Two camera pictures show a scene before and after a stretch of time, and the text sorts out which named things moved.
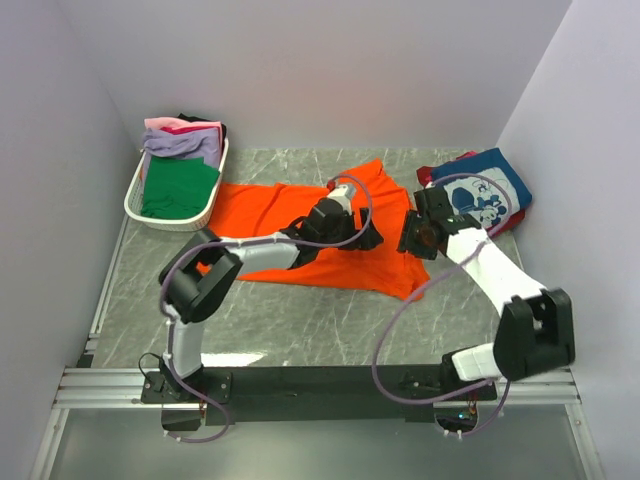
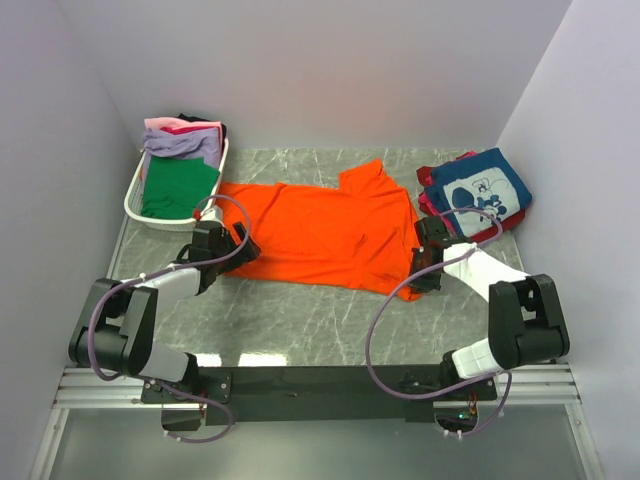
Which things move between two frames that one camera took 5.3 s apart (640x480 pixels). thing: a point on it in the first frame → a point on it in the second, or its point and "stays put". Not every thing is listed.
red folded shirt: [426, 176] stays put
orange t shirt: [241, 211] stays put
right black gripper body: [412, 238] → [428, 282]
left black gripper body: [361, 241] → [243, 254]
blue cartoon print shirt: [484, 187] stays put
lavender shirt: [199, 142] stays put
